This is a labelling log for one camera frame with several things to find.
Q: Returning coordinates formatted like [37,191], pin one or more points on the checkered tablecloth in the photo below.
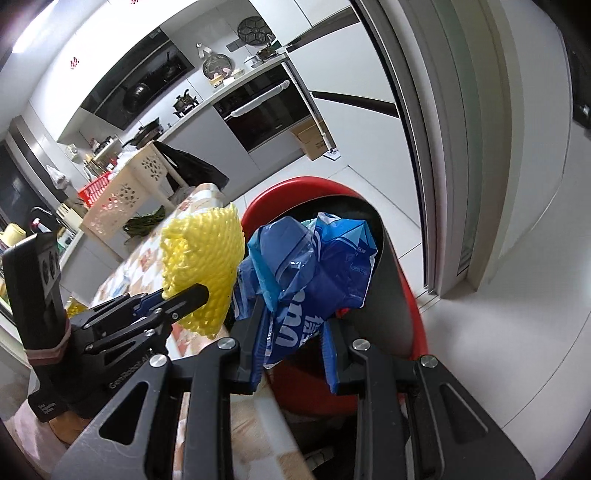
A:
[134,272]

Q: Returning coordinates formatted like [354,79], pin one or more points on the round sectioned pan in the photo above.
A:
[251,28]

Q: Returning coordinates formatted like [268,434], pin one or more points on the white mop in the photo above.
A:
[332,154]

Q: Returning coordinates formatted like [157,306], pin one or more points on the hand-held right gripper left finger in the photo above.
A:
[247,360]

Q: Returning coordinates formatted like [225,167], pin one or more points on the yellow cup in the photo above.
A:
[13,235]

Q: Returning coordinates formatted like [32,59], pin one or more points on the cardboard box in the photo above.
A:
[311,138]

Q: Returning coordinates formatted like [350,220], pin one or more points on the black bag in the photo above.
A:
[194,168]

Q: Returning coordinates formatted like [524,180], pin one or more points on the red plastic basket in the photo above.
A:
[94,189]

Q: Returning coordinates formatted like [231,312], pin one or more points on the green vegetables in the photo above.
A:
[145,221]

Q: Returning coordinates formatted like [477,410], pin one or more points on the black range hood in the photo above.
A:
[134,87]

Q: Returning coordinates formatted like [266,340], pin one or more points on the white kitchen counter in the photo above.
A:
[207,134]

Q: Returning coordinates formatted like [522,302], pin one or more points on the black frying pan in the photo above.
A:
[143,134]

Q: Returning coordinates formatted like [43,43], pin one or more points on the black pot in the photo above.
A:
[184,104]

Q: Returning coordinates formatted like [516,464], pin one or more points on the white refrigerator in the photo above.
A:
[351,69]

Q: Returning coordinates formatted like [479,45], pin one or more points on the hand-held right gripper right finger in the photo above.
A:
[331,364]

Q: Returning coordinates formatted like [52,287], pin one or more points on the beige plastic chair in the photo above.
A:
[115,203]

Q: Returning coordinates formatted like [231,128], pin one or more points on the red trash bin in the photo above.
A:
[411,295]

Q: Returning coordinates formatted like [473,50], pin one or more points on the round grey pan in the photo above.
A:
[216,64]

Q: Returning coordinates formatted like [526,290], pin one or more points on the yellow foam fruit net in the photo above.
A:
[203,258]

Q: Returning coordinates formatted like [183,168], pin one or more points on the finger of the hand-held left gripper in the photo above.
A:
[184,300]
[147,300]

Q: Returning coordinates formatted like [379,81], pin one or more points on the sliding door frame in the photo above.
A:
[461,138]

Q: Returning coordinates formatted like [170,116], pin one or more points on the blue plastic bag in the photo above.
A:
[318,286]

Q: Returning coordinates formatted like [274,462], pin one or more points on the built-in oven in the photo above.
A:
[263,115]

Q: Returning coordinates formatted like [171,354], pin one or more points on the black bin liner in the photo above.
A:
[392,286]

